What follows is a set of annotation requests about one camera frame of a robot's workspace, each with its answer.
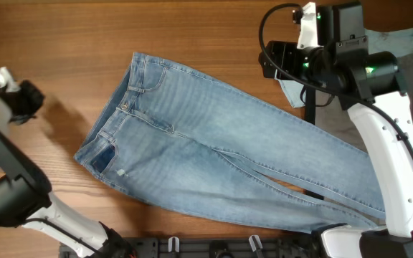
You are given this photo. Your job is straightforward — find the white rail clip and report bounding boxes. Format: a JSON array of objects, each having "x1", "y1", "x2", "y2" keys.
[
  {"x1": 248, "y1": 234, "x2": 262, "y2": 252},
  {"x1": 168, "y1": 236, "x2": 180, "y2": 253}
]

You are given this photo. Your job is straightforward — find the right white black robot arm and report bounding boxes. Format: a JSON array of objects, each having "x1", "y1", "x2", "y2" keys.
[{"x1": 260, "y1": 2, "x2": 413, "y2": 257}]

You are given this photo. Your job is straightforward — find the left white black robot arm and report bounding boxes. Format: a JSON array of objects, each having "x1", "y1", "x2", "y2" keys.
[{"x1": 0, "y1": 67, "x2": 137, "y2": 257}]

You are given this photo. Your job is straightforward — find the light blue t-shirt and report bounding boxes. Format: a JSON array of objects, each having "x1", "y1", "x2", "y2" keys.
[{"x1": 272, "y1": 28, "x2": 413, "y2": 108}]

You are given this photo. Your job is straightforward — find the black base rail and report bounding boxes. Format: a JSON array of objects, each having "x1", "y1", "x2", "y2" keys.
[{"x1": 127, "y1": 235, "x2": 326, "y2": 258}]

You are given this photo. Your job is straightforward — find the light blue denim jeans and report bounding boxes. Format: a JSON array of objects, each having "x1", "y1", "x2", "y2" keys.
[{"x1": 75, "y1": 53, "x2": 385, "y2": 232}]

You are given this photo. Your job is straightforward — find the left white rail clip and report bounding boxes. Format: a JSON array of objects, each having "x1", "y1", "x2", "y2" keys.
[{"x1": 168, "y1": 236, "x2": 180, "y2": 253}]

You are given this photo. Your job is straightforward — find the right white rail clip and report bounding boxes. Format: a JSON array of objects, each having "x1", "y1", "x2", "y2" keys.
[{"x1": 248, "y1": 234, "x2": 262, "y2": 252}]

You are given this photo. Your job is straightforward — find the black garment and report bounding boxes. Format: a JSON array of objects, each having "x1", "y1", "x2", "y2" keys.
[{"x1": 304, "y1": 87, "x2": 325, "y2": 201}]

